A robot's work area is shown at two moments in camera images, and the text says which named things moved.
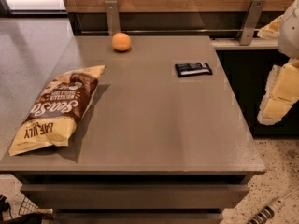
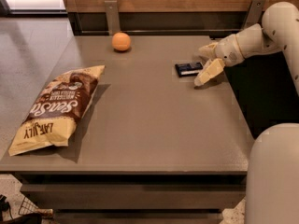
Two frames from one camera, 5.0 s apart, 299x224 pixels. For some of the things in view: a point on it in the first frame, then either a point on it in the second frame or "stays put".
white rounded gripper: (290, 32) → (228, 50)
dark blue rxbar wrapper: (192, 69) stays put
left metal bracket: (112, 16) stays put
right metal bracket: (250, 21) stays put
